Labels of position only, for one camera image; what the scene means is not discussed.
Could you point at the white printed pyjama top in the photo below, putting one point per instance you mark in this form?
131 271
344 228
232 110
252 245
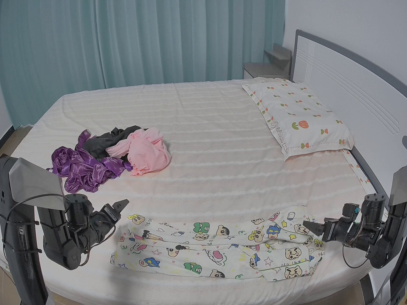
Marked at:
206 246

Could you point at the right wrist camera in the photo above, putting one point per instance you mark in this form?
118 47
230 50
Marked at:
350 213

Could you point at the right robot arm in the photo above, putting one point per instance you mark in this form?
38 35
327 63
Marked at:
386 243

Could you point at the white printed pillowcase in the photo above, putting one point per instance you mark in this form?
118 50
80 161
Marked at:
354 164

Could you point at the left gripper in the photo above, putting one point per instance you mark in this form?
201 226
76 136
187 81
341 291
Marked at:
101 222

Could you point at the blue-green curtain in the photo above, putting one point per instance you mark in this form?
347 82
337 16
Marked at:
159 27

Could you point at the dark grey garment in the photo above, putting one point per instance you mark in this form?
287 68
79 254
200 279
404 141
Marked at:
98 143

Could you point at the pink garment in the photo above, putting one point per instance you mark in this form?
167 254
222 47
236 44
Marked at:
149 154

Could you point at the white printed pillow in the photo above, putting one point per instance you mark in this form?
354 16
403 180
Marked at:
295 116

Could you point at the grey bedside table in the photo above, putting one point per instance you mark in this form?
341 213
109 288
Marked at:
260 70

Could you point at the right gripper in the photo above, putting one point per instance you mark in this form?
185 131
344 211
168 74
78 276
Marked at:
338 232

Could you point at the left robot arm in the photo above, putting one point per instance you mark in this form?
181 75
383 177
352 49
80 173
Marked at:
31 183

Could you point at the purple satin garment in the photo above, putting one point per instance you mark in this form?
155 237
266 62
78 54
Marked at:
79 173

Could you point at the bed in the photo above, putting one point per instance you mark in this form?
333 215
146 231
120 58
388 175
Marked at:
222 122

